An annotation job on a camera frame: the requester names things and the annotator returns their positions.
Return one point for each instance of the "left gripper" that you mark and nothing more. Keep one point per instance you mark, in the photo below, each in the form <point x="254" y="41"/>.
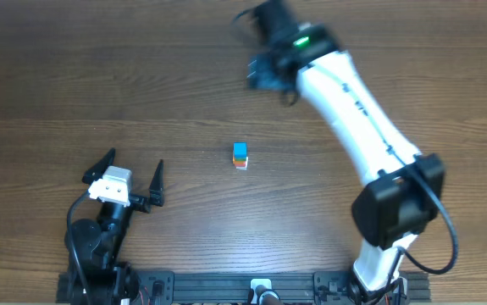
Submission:
<point x="140" y="203"/>

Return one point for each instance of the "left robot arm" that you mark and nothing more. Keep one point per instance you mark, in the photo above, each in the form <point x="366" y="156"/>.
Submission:
<point x="99" y="241"/>

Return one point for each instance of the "orange cube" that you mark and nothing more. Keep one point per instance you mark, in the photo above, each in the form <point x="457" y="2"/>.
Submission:
<point x="240" y="162"/>

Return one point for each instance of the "white cube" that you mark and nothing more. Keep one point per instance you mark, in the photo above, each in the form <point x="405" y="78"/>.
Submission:
<point x="243" y="168"/>

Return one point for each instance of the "blue cube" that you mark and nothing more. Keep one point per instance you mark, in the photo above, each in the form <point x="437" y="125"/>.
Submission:
<point x="240" y="149"/>

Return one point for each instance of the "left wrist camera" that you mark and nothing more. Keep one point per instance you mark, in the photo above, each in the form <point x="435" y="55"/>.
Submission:
<point x="112" y="186"/>

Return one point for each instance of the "mounting rail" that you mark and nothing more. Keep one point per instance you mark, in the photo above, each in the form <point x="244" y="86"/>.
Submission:
<point x="217" y="288"/>

